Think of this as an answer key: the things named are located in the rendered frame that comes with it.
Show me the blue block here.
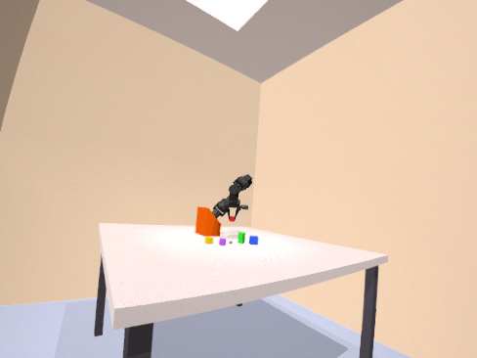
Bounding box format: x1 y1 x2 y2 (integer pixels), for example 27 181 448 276
249 236 259 245

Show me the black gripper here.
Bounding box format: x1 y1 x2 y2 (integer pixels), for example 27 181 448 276
218 195 248 220

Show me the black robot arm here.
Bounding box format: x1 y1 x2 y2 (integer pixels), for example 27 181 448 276
212 174 252 219

